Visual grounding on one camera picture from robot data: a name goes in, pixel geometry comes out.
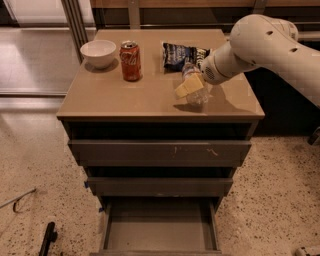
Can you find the open grey bottom drawer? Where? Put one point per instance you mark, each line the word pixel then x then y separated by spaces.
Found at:
pixel 159 227

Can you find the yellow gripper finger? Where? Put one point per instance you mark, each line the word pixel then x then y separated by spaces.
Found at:
pixel 190 85

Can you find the brown drawer cabinet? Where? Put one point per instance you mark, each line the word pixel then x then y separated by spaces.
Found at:
pixel 101 105

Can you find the white ceramic bowl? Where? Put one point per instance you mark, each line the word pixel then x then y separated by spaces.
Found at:
pixel 99 53

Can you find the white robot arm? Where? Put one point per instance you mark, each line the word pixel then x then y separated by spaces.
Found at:
pixel 259 41

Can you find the metal railing frame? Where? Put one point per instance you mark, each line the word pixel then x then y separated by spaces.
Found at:
pixel 221 14

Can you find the grey top drawer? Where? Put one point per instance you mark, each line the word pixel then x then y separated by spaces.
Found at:
pixel 133 153

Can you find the clear plastic water bottle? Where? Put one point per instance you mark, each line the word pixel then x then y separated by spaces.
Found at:
pixel 199 96

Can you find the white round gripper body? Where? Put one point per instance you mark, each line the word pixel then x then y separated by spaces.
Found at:
pixel 211 70

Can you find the black handle on floor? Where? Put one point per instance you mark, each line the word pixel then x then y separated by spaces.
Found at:
pixel 50 236

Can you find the orange soda can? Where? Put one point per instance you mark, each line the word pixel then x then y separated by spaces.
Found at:
pixel 130 60

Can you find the grey metal window frame post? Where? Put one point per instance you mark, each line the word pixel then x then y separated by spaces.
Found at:
pixel 76 25

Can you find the dark blue chip bag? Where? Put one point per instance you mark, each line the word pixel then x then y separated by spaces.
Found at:
pixel 175 57

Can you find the grey middle drawer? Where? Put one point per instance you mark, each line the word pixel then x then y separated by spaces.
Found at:
pixel 159 187

